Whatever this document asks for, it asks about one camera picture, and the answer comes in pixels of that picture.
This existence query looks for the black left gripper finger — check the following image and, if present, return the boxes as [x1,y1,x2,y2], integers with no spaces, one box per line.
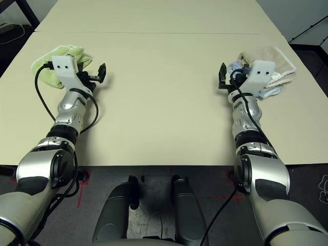
[96,63,107,84]

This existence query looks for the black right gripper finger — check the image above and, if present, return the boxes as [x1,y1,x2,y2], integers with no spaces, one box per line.
[235,68,252,78]
[217,62,229,89]

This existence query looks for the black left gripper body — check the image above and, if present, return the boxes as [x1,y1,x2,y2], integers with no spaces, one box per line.
[76,60,102,90]

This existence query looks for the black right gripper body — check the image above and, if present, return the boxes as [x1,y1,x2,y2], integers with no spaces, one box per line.
[217,76,244,97]

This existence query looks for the beige towel with white trim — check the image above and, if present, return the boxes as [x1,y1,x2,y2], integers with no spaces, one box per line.
[237,45,297,88]

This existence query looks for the folded blue towel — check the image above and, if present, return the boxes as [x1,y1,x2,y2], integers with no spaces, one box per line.
[228,61,284,100]

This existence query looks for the folded green towel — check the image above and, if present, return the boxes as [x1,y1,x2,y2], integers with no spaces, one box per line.
[30,45,93,90]

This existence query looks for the black tripod bar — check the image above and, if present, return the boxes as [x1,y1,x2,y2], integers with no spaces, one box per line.
[288,17,328,43]

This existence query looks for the grey right robot leg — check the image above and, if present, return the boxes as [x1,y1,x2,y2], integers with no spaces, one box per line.
[171,176,210,246]

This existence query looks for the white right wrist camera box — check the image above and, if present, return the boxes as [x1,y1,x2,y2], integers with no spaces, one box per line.
[239,60,276,97]

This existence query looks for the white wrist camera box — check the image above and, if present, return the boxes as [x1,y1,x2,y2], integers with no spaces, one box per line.
[51,55,93,93]
[239,60,276,97]

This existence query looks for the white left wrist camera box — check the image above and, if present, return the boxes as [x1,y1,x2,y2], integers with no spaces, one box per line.
[51,55,93,93]

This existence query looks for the thin white cable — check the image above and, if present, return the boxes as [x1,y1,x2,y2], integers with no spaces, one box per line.
[0,24,26,45]

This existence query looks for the side table with black frame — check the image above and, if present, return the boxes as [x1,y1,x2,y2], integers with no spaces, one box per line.
[19,0,40,26]

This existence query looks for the white cable bundle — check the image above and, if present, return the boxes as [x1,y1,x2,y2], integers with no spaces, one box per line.
[317,174,328,203]

